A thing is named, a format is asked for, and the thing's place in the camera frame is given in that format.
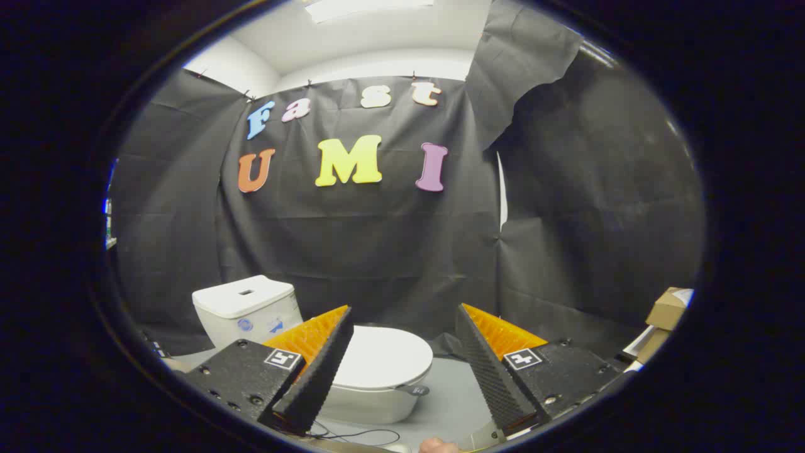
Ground black backdrop cloth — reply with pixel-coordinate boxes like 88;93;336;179
110;0;705;361

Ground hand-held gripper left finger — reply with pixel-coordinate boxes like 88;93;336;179
182;305;354;436

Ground thin black cable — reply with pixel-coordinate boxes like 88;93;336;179
308;420;401;447

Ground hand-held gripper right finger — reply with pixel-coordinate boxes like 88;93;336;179
455;303;630;441

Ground ceiling light panel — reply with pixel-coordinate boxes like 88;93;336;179
304;0;436;25

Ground brown cardboard box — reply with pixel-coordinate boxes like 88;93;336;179
635;327;671;366
646;288;694;332

